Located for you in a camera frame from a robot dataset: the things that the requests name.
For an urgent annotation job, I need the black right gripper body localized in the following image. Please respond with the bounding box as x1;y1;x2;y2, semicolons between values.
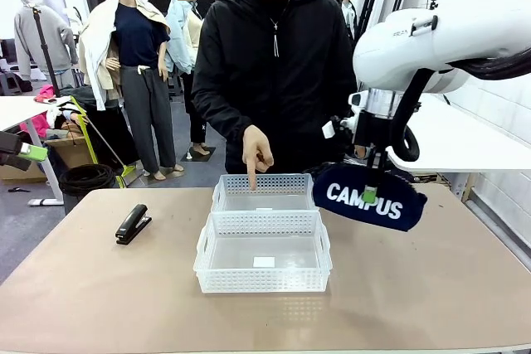
353;109;400;158

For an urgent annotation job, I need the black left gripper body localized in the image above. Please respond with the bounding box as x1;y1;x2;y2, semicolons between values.
0;130;24;156

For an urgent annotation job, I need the navy Campus zipper pouch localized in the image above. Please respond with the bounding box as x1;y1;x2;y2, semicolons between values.
311;162;429;233

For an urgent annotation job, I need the black stapler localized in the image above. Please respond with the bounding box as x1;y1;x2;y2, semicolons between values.
114;203;153;245

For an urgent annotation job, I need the person's right hand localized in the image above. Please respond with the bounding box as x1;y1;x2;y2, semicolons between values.
241;124;275;192

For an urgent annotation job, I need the brown cardboard box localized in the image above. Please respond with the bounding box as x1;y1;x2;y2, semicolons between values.
0;135;95;184

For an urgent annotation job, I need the white table with metal leg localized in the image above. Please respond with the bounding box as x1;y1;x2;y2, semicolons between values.
0;95;72;207

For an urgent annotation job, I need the pink cloth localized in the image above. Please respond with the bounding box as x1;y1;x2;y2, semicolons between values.
33;84;58;104

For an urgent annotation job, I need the small white perforated plastic basket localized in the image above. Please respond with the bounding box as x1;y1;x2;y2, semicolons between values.
210;173;320;215

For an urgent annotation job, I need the person in black jacket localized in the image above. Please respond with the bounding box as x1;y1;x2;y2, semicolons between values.
191;0;360;176

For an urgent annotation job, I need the mannequin in grey hoodie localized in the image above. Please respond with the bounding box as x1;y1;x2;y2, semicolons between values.
13;0;80;88

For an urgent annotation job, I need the large white perforated plastic basket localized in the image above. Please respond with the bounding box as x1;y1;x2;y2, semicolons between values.
192;210;334;294

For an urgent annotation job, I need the mannequin with navy shirt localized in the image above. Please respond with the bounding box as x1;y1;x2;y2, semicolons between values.
78;0;187;182

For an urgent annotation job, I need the mannequin in light blue jacket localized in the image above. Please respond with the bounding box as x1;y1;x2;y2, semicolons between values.
164;0;217;162

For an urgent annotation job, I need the black right arm cable sleeve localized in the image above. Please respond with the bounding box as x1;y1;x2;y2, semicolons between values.
388;47;531;162

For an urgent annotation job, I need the lime green frame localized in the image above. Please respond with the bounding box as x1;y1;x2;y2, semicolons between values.
68;95;149;190

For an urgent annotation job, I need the black coiled cable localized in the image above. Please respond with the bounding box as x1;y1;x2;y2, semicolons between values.
58;163;119;198

